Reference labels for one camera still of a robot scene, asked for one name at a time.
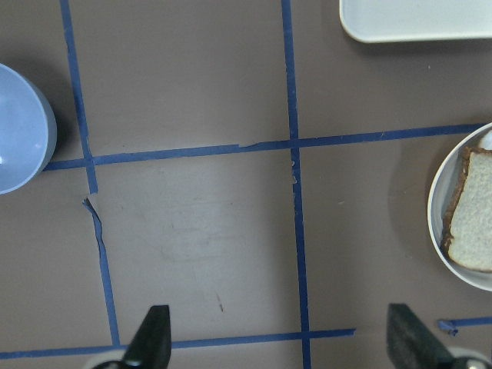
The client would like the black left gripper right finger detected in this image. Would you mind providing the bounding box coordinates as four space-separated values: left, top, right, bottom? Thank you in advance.
386 303 491 368

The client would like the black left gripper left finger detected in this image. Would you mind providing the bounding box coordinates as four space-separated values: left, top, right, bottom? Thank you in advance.
83 305 171 368

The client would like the bread slice with brown crust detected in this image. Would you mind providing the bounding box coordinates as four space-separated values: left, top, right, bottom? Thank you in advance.
441 147 491 273

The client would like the cream round plate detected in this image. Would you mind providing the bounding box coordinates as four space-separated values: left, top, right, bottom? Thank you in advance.
427 123 491 292

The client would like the fried egg toy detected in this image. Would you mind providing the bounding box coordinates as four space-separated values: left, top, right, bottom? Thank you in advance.
478 130 492 151

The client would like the blue bowl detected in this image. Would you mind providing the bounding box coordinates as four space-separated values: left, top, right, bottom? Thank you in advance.
1 65 58 194

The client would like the cream bear tray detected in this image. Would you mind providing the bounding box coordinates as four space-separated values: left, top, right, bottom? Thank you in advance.
339 1 491 43

